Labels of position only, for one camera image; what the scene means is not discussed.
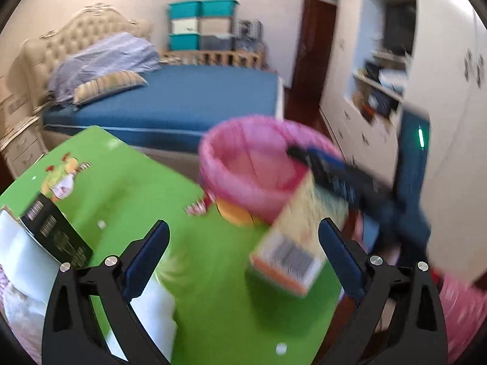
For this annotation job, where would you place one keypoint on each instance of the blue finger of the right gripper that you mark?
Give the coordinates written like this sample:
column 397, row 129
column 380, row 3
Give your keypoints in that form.
column 346, row 181

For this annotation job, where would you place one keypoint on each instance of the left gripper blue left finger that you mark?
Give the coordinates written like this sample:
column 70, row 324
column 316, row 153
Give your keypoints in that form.
column 72, row 334

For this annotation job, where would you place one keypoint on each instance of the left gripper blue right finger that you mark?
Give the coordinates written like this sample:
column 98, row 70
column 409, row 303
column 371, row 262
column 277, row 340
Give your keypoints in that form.
column 417, row 330

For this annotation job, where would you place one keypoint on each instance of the white foam sheet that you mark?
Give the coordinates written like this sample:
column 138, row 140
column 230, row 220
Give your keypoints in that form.
column 28, row 265

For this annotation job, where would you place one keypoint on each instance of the yellow printed carton box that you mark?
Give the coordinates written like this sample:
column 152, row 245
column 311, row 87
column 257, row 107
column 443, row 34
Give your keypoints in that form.
column 290, row 255

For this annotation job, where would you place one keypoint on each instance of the black small carton box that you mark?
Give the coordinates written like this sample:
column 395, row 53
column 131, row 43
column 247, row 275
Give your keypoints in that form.
column 51, row 229

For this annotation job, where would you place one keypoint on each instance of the pink foam fruit net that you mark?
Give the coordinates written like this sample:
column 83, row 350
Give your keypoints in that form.
column 21, row 314

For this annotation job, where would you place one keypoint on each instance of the pink lined trash bin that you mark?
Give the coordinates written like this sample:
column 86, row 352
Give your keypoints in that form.
column 244, row 162

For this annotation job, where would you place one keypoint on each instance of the dark red room door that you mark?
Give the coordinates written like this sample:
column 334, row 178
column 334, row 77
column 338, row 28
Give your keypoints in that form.
column 311, row 65

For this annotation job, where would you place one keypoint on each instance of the green cartoon tablecloth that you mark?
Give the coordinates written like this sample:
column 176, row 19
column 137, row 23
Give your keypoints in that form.
column 225, row 314

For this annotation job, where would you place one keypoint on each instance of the white built-in wardrobe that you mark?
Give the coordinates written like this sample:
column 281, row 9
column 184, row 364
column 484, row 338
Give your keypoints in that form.
column 405, row 98

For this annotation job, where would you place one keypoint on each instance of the black television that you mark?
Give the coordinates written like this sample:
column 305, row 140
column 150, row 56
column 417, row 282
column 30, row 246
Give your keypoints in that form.
column 399, row 28

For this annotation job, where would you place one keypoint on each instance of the cream nightstand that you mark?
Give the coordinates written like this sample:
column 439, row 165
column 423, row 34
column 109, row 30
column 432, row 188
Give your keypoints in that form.
column 23, row 146

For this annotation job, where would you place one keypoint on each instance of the houndstooth bag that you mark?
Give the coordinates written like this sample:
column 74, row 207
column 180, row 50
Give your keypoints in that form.
column 248, row 29

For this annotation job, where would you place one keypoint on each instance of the grey clear storage bin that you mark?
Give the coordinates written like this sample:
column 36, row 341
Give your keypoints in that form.
column 223, row 42

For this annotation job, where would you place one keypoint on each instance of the blue mattress bed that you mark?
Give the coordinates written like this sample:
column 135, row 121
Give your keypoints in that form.
column 176, row 107

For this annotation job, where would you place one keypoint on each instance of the beige storage bin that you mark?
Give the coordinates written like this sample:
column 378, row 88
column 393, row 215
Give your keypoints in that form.
column 214, row 26

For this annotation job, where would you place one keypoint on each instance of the teal storage bin top right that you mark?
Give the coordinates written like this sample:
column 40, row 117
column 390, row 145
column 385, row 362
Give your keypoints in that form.
column 218, row 8

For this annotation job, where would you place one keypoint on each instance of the teal storage bin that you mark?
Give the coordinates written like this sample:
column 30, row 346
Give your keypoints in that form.
column 184, row 9
column 182, row 42
column 218, row 8

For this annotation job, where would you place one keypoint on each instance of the teal storage bin lower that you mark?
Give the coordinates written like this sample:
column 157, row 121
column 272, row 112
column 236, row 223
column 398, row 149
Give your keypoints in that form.
column 182, row 42

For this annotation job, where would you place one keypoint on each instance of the striped brown pillow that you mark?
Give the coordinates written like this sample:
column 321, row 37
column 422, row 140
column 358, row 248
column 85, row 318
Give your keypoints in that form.
column 107, row 85

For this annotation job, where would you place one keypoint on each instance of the white storage bin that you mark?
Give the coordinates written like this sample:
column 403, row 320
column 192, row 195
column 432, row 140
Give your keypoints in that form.
column 182, row 26

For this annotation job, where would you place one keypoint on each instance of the teal storage bin top left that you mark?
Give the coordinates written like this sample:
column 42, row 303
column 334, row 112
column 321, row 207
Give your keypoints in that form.
column 184, row 9

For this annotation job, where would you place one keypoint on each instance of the lavender striped duvet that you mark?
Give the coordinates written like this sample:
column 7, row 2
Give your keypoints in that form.
column 120, row 52

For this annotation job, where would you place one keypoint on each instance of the beige tufted headboard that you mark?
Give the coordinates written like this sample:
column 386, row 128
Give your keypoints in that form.
column 40, row 57

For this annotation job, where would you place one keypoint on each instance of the wooden crib rail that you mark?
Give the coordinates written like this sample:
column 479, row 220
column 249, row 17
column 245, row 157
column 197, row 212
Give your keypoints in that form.
column 211, row 58

